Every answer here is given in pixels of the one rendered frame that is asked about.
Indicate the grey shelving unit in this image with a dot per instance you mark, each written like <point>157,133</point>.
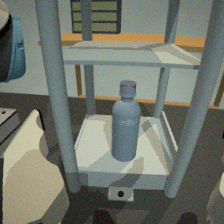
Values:
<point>90,161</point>

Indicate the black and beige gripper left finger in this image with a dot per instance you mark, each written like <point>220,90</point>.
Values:
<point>32,190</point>

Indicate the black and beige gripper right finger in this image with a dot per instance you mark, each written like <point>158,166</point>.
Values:
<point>215,207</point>

